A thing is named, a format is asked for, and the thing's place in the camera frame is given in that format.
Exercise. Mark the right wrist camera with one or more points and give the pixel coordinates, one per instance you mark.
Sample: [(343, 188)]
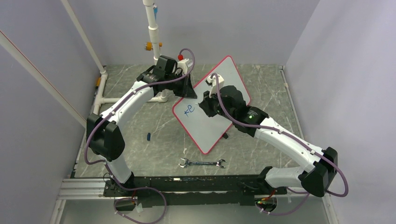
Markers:
[(216, 82)]

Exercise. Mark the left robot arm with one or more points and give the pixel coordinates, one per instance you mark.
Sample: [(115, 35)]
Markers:
[(105, 131)]

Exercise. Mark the silver open end wrench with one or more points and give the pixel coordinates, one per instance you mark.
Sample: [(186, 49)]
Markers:
[(201, 163)]

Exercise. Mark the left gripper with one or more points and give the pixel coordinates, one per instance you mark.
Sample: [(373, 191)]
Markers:
[(188, 91)]

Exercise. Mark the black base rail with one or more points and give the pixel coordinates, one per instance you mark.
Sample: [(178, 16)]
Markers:
[(151, 191)]

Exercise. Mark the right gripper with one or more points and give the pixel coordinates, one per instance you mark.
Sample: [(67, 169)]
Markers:
[(206, 103)]

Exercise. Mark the pink framed whiteboard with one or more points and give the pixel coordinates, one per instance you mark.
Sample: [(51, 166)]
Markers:
[(207, 131)]

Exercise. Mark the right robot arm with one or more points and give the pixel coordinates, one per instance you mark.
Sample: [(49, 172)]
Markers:
[(317, 166)]

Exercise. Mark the white PVC pipe frame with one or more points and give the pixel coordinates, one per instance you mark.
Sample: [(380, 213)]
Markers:
[(14, 51)]

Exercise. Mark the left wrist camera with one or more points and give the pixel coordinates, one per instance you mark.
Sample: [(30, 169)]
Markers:
[(185, 65)]

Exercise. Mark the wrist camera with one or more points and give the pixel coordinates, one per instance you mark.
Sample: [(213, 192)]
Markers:
[(185, 65), (216, 82)]

